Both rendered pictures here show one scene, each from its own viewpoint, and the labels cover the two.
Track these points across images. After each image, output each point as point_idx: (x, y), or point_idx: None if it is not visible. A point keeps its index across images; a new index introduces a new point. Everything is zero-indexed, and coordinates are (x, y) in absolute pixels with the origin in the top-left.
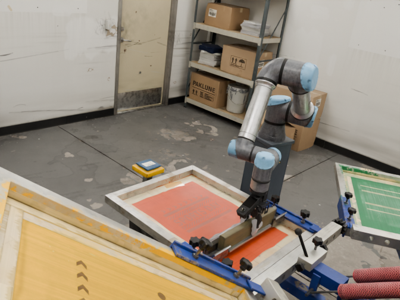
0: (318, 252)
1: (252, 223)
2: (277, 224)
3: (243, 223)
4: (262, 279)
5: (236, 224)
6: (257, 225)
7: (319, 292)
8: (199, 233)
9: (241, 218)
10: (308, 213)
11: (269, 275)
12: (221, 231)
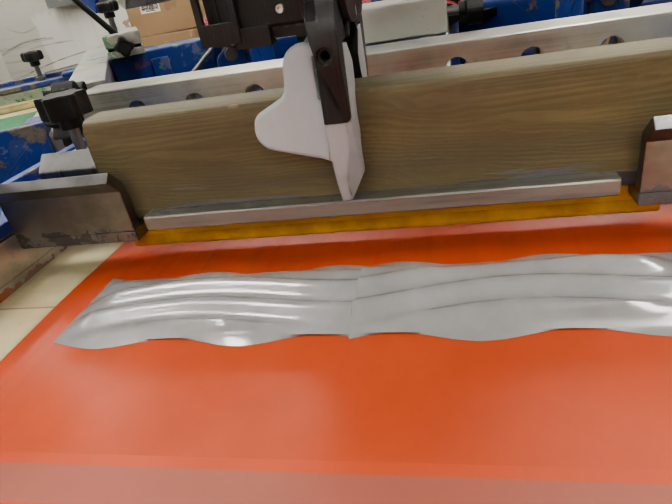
0: (367, 4)
1: (362, 70)
2: (89, 248)
3: (410, 76)
4: (645, 10)
5: (221, 336)
6: (366, 60)
7: (451, 63)
8: (625, 423)
9: (351, 104)
10: (71, 89)
11: (598, 16)
12: (405, 338)
